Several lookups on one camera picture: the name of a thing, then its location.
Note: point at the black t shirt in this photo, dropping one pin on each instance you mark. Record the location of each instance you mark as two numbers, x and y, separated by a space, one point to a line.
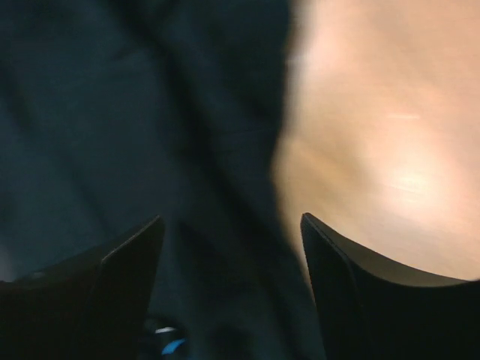
113 112

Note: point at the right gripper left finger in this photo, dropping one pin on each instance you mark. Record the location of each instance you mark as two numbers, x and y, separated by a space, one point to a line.
90 306

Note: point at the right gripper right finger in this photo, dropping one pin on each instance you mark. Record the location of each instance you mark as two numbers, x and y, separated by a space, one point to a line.
372 307

